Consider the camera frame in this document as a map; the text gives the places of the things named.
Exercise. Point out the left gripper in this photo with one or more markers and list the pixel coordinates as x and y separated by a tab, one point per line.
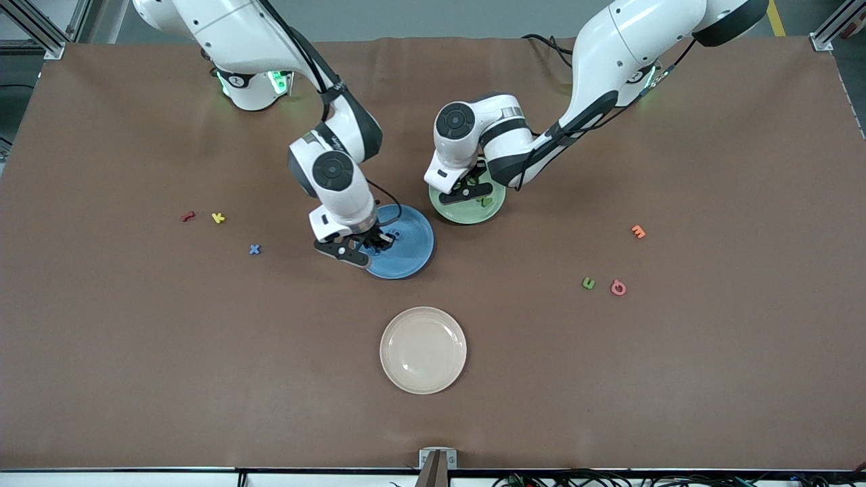
471	180

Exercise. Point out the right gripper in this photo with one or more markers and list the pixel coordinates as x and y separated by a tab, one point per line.
371	236

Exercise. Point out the green foam letter N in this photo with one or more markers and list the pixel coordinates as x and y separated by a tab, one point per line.
484	201

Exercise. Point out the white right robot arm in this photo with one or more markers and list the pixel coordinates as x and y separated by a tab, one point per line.
230	34

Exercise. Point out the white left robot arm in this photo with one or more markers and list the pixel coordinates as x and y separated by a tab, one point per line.
629	47

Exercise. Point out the green plate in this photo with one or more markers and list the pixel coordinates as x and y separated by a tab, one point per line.
467	213

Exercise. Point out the blue plate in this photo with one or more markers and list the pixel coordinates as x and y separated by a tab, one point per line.
413	260

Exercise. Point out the beige plate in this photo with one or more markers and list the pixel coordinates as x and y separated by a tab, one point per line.
423	350

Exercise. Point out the pink foam letter Q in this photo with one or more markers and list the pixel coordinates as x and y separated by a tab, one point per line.
613	289

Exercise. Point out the brown table cover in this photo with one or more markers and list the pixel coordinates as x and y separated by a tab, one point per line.
135	372

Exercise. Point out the metal mounting bracket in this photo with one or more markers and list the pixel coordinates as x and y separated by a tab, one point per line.
424	453

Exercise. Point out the grey camera post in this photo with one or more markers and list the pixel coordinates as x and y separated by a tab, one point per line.
433	473

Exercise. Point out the aluminium frame profile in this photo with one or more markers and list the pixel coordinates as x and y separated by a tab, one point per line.
822	42
54	51

